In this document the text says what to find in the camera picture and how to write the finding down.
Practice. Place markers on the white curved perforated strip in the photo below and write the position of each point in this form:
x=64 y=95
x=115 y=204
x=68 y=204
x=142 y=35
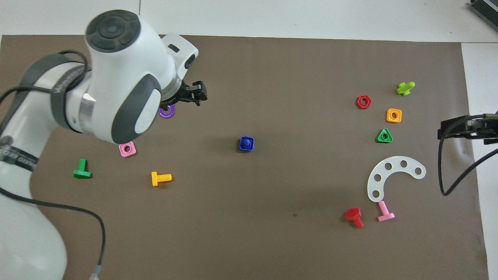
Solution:
x=396 y=162

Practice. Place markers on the orange plastic screw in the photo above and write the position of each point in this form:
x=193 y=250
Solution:
x=159 y=178

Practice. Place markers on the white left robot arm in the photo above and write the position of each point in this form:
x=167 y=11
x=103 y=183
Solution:
x=116 y=77

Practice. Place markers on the lime cross-head screw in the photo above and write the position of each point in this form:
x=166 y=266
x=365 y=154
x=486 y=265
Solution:
x=404 y=89

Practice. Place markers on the orange square nut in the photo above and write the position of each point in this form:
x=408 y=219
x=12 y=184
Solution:
x=389 y=119

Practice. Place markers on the pink plastic screw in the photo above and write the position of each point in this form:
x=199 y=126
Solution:
x=385 y=213

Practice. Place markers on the blue triangle-head screw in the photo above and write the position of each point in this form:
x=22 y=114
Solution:
x=246 y=143

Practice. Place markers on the red plastic screw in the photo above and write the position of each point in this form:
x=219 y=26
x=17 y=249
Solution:
x=353 y=214

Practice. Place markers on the green plastic screw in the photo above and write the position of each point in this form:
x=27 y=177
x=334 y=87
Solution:
x=81 y=171

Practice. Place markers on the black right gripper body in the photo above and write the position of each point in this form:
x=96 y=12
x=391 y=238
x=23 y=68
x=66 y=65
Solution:
x=474 y=130

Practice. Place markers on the red hexagon nut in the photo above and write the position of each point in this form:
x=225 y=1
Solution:
x=358 y=105

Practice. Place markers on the green triangle nut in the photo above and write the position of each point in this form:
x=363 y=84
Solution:
x=379 y=139

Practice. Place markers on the blue square nut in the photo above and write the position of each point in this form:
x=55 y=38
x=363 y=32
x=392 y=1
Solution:
x=241 y=148

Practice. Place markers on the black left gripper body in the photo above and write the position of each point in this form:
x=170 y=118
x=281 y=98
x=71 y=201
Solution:
x=184 y=94

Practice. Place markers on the grey ribbed device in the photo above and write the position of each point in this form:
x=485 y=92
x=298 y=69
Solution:
x=488 y=9

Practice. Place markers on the brown table mat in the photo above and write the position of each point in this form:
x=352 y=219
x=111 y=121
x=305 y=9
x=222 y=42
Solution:
x=272 y=233

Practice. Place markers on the purple four-hole strip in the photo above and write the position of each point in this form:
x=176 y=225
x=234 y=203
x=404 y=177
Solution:
x=167 y=116

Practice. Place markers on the pink square nut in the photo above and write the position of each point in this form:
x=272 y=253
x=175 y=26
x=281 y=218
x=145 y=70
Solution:
x=133 y=153

